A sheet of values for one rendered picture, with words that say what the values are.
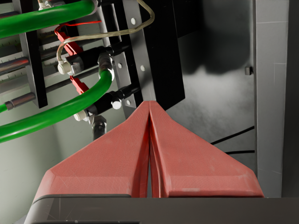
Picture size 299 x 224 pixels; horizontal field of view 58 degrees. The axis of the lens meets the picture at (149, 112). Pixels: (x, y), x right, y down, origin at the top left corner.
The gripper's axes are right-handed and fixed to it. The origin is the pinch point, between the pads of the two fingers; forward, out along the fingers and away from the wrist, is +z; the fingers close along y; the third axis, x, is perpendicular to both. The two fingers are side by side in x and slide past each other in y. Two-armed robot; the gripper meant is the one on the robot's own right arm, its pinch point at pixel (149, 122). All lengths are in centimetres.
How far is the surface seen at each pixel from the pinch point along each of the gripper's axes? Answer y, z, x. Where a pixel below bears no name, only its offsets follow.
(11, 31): 10.6, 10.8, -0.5
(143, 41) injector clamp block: 1.0, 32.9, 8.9
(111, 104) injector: 6.6, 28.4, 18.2
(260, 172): -17.5, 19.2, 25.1
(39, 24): 8.9, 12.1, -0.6
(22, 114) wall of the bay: 31, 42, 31
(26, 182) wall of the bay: 31, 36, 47
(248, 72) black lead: -18.0, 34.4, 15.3
